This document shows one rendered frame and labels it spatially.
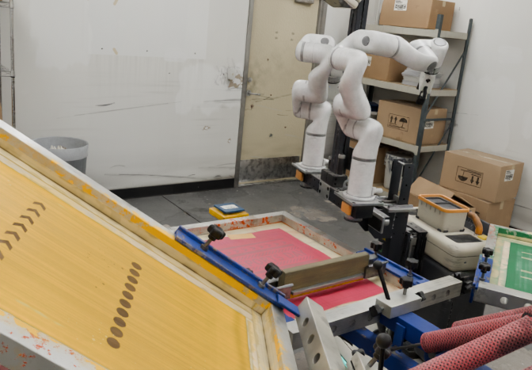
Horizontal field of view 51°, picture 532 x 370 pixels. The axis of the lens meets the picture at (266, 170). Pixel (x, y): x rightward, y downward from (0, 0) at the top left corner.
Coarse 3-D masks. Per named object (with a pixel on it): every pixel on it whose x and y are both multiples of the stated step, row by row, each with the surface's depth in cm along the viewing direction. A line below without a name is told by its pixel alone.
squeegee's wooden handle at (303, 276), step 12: (360, 252) 188; (312, 264) 175; (324, 264) 176; (336, 264) 179; (348, 264) 183; (360, 264) 186; (288, 276) 168; (300, 276) 171; (312, 276) 174; (324, 276) 177; (336, 276) 181; (348, 276) 184
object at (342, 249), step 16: (192, 224) 217; (208, 224) 219; (224, 224) 222; (240, 224) 227; (256, 224) 232; (288, 224) 236; (304, 224) 229; (320, 240) 220; (336, 240) 216; (400, 288) 188
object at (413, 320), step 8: (384, 320) 156; (392, 320) 154; (400, 320) 151; (408, 320) 150; (416, 320) 151; (424, 320) 151; (392, 328) 154; (408, 328) 149; (416, 328) 147; (424, 328) 147; (432, 328) 148; (408, 336) 149; (416, 336) 147
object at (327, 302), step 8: (216, 240) 213; (224, 240) 214; (232, 240) 215; (240, 240) 216; (216, 248) 206; (304, 296) 176; (312, 296) 177; (320, 296) 177; (328, 296) 178; (296, 304) 171; (320, 304) 172; (328, 304) 173; (336, 304) 173; (288, 312) 166
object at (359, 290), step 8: (256, 232) 225; (264, 232) 226; (272, 232) 227; (280, 232) 228; (248, 240) 216; (256, 240) 217; (264, 240) 218; (288, 240) 220; (296, 240) 221; (304, 248) 214; (312, 248) 215; (320, 256) 208; (328, 256) 209; (360, 280) 191; (368, 280) 192; (328, 288) 183; (336, 288) 184; (344, 288) 184; (352, 288) 185; (360, 288) 186; (368, 288) 186; (376, 288) 187; (336, 296) 178; (344, 296) 179; (352, 296) 179; (360, 296) 180; (368, 296) 181
